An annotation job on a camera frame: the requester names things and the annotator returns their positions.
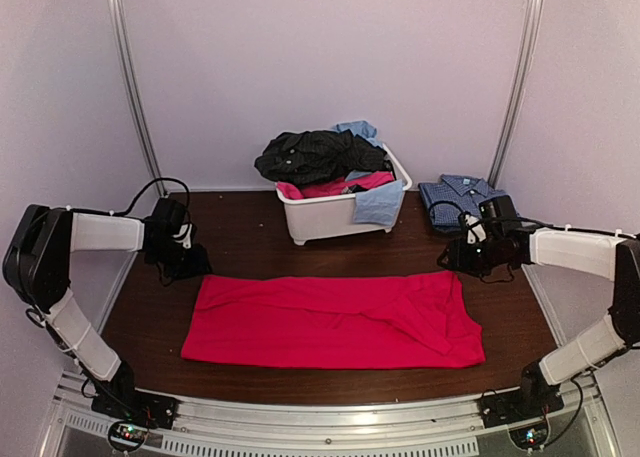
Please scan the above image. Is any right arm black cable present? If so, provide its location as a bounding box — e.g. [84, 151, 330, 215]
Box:
[429, 200, 521, 283]

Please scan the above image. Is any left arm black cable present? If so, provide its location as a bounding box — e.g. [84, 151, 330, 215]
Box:
[109, 177, 192, 288]

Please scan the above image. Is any pink garment in bin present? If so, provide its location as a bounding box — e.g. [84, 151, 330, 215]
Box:
[276, 171, 395, 200]

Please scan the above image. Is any folded blue checkered shirt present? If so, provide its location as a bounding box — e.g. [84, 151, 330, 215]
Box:
[418, 174, 508, 233]

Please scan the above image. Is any front aluminium rail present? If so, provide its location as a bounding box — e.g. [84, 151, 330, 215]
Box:
[36, 373, 620, 456]

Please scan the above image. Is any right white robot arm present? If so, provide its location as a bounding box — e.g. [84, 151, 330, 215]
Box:
[437, 196, 639, 419]

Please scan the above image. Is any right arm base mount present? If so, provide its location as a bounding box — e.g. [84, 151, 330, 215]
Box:
[476, 388, 564, 428]

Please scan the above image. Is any light blue shirt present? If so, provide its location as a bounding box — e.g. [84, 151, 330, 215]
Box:
[332, 120, 404, 227]

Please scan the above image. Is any white plastic laundry bin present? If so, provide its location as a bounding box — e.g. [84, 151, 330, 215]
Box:
[276, 144, 413, 246]

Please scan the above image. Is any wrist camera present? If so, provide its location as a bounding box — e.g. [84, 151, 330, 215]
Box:
[173, 222, 196, 250]
[458, 212, 486, 244]

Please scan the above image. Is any left aluminium frame post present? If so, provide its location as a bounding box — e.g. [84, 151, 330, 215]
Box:
[107, 0, 166, 196]

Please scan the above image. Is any left circuit board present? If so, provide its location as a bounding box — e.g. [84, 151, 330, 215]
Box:
[107, 421, 149, 453]

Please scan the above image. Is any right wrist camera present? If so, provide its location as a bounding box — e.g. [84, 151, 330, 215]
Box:
[458, 212, 486, 244]

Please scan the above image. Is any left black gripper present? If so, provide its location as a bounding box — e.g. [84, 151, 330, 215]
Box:
[147, 239, 212, 281]

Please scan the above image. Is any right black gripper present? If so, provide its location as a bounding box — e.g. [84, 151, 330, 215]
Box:
[437, 236, 512, 279]

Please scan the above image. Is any aluminium frame post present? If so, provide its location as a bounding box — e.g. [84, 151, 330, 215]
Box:
[107, 0, 166, 196]
[488, 0, 544, 187]

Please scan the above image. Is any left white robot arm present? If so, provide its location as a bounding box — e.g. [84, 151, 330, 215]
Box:
[2, 197, 212, 421]

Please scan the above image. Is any right circuit board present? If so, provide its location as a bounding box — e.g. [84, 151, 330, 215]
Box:
[508, 420, 550, 451]

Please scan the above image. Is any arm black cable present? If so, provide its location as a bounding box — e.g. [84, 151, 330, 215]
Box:
[429, 200, 521, 283]
[109, 177, 192, 288]

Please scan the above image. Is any circuit board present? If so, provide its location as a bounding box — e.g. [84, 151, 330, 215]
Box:
[508, 420, 550, 451]
[107, 421, 149, 453]

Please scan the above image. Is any black striped shirt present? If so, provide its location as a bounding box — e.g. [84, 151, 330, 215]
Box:
[254, 130, 391, 187]

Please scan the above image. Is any red t-shirt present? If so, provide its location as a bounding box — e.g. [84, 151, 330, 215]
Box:
[181, 271, 486, 370]

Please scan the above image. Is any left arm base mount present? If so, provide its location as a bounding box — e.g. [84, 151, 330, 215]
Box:
[91, 391, 178, 430]

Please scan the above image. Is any right aluminium frame post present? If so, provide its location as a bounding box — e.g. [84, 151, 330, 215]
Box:
[488, 0, 544, 187]

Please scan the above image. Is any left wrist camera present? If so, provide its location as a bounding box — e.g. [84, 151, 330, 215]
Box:
[173, 222, 196, 250]

